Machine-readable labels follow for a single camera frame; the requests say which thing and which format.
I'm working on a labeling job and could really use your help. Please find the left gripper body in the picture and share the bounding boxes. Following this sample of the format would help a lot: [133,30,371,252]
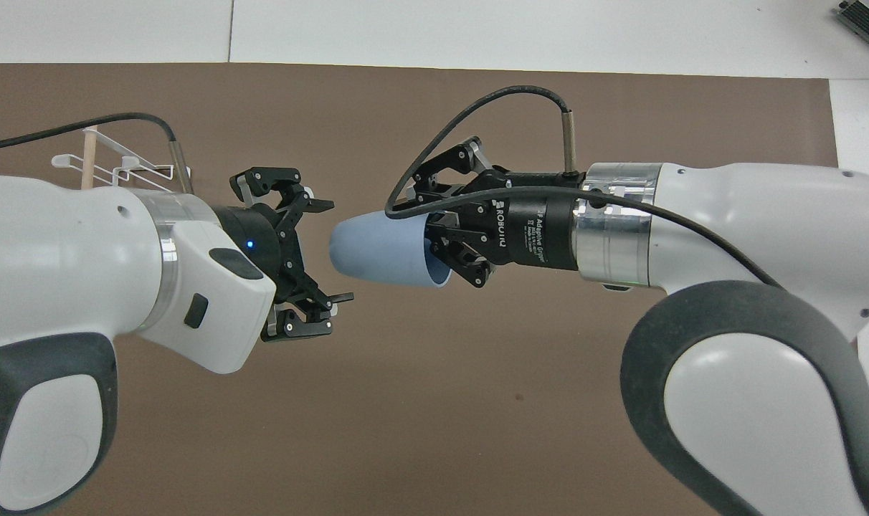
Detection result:
[211,202,309,292]

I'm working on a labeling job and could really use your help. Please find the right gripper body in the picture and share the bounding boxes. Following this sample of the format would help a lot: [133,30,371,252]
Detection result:
[470,171,587,272]

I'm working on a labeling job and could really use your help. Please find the white wire cup holder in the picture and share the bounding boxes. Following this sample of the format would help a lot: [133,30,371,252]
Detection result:
[51,126,176,193]

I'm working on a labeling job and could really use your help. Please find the light blue cup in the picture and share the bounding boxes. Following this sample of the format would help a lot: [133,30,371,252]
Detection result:
[328,211,452,289]

